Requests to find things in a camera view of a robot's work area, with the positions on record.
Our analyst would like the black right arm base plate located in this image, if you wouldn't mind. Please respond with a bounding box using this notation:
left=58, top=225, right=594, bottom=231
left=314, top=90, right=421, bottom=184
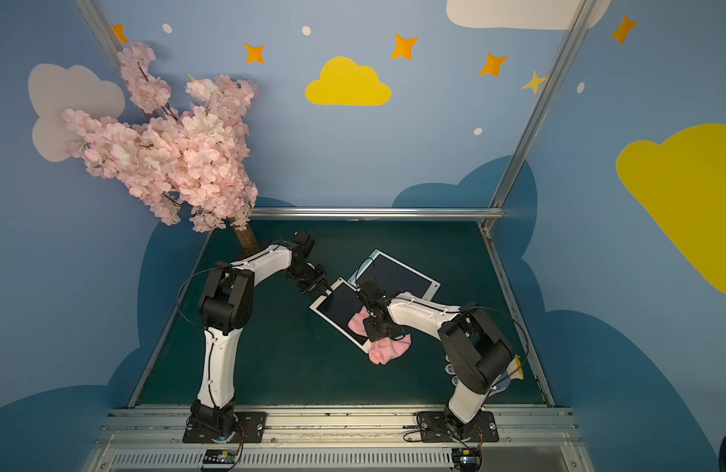
left=415, top=411, right=500, bottom=443

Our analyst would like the right table edge rail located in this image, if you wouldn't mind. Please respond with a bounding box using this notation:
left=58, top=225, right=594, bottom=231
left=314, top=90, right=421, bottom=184
left=480, top=226, right=557, bottom=407

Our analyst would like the right rear aluminium post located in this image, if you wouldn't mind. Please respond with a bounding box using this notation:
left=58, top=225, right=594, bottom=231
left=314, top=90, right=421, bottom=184
left=480, top=0, right=609, bottom=236

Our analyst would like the blue dotted work glove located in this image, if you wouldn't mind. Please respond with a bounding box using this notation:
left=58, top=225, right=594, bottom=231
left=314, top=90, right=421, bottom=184
left=445, top=356, right=524, bottom=396

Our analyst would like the left green circuit board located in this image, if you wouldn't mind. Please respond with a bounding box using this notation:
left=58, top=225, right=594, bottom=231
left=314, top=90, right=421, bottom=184
left=201, top=450, right=240, bottom=470

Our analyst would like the front aluminium rail bed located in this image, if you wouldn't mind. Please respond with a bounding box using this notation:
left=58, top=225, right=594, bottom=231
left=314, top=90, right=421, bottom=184
left=83, top=404, right=594, bottom=471

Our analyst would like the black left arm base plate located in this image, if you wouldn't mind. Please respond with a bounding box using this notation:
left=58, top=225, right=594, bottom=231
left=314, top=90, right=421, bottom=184
left=182, top=410, right=268, bottom=444

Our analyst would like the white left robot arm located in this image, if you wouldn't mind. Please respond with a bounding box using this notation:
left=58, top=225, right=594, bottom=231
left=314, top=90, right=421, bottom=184
left=183, top=230, right=326, bottom=444

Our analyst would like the blue-edged white drawing tablet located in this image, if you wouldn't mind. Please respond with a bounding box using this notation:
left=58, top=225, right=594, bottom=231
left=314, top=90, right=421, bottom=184
left=347, top=250, right=441, bottom=301

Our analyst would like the right circuit board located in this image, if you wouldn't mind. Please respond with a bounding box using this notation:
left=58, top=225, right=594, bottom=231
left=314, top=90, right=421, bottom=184
left=451, top=448, right=481, bottom=472

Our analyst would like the aluminium post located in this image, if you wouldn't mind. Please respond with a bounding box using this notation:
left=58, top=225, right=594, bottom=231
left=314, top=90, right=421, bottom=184
left=480, top=0, right=609, bottom=236
left=74, top=0, right=123, bottom=72

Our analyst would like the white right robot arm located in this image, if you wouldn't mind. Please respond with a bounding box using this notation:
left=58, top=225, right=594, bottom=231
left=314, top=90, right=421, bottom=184
left=348, top=280, right=522, bottom=439

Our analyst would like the pink cherry blossom tree crown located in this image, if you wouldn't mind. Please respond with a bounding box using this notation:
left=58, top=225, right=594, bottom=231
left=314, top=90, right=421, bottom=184
left=62, top=42, right=259, bottom=232

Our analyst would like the rusty brown tree trunk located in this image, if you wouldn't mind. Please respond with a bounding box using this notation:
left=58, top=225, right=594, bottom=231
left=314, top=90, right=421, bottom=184
left=234, top=225, right=261, bottom=256

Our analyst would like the left rear aluminium post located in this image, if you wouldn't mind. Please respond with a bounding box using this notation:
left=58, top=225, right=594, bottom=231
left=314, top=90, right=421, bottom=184
left=74, top=0, right=123, bottom=72

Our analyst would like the rear aluminium frame rail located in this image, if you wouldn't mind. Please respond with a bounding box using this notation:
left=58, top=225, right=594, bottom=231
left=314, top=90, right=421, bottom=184
left=251, top=208, right=504, bottom=221

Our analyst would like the pink cloth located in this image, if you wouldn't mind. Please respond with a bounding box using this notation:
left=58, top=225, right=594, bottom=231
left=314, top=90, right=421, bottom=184
left=347, top=308, right=411, bottom=365

